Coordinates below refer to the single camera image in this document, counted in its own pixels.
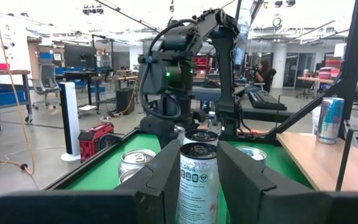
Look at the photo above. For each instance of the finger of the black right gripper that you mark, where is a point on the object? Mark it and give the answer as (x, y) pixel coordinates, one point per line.
(197, 116)
(158, 130)

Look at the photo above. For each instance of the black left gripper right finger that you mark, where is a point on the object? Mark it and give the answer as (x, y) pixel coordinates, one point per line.
(244, 193)

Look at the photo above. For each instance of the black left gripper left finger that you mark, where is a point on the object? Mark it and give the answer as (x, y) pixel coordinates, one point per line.
(160, 193)

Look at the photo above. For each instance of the Celsius energy drink can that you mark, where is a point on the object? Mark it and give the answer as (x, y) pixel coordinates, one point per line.
(197, 186)
(200, 137)

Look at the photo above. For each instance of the silver Diet Coke can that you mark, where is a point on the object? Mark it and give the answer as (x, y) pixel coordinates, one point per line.
(137, 155)

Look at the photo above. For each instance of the raspberry lime sparkling water can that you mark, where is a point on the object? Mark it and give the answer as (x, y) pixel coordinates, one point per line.
(127, 177)

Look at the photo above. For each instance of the blue silver Red Bull can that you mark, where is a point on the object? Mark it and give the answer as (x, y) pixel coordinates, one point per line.
(252, 153)
(329, 121)

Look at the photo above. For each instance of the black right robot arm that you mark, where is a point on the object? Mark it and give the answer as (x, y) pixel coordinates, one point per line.
(225, 77)

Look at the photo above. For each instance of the grey desk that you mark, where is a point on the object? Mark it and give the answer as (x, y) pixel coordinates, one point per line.
(216, 93)

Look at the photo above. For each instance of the black equipment box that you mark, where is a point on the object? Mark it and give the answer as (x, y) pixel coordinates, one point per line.
(125, 101)

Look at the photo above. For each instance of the red black tool case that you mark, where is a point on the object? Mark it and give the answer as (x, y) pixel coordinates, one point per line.
(93, 140)

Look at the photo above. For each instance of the black computer keyboard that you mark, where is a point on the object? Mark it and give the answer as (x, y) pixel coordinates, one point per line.
(266, 99)

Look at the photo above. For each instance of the person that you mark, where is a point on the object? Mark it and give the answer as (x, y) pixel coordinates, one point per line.
(261, 74)

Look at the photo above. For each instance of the white tower fan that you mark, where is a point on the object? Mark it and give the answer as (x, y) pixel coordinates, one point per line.
(71, 124)

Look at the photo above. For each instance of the grey office chair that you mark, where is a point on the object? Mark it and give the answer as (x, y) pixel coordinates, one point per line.
(47, 82)

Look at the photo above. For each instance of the blue storage bin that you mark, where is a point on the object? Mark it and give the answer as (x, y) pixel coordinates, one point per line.
(5, 98)

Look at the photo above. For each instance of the wooden top work table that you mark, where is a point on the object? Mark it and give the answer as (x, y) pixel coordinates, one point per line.
(5, 72)

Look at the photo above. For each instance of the black foreground frame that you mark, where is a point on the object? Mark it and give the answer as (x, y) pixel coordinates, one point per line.
(315, 161)

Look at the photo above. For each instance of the black wall screen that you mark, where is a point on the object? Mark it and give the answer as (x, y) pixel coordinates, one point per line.
(79, 56)

